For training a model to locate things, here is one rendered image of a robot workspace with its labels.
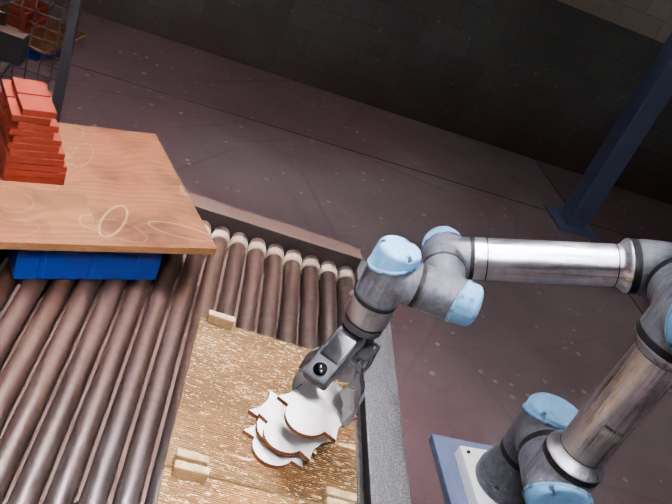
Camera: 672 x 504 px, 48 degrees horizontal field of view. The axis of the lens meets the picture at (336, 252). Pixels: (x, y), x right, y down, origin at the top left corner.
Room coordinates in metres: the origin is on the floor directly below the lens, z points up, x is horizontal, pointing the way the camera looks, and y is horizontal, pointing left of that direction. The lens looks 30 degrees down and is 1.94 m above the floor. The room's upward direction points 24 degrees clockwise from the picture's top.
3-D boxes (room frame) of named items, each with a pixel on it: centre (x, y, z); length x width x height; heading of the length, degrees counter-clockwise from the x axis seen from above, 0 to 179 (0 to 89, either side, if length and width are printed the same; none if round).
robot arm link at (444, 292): (1.08, -0.19, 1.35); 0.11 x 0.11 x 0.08; 6
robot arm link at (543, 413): (1.22, -0.53, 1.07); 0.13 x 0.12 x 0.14; 6
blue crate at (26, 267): (1.36, 0.55, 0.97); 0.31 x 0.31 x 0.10; 40
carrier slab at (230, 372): (1.11, -0.01, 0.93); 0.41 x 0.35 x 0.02; 13
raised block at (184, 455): (0.89, 0.08, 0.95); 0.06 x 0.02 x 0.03; 103
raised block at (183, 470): (0.87, 0.07, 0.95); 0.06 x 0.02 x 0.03; 103
